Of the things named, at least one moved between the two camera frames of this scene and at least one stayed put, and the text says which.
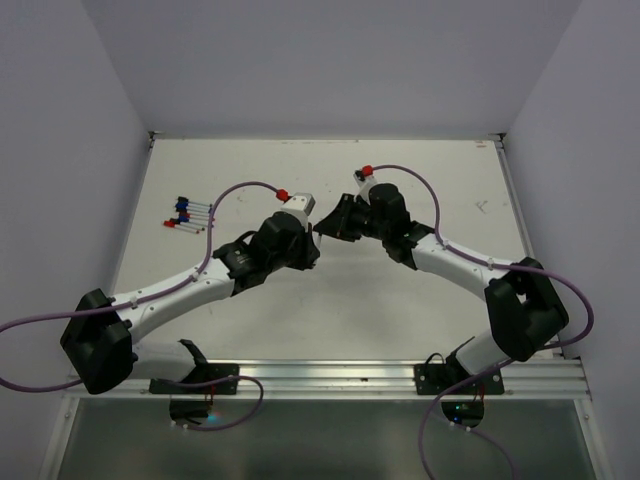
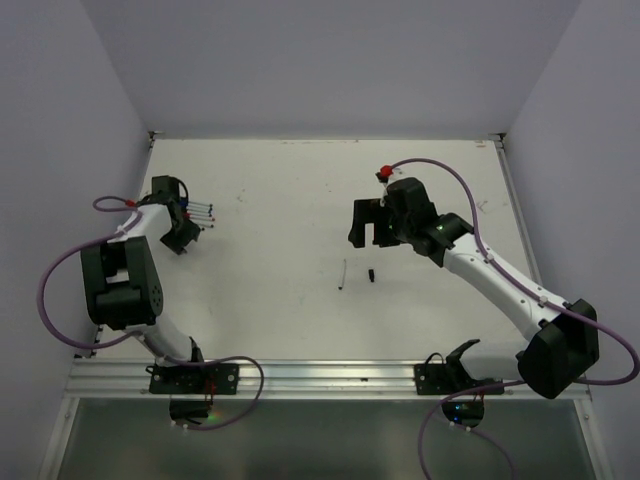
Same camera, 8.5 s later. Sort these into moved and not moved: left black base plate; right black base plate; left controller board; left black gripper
Moved: left black gripper
Not moved: right black base plate; left controller board; left black base plate
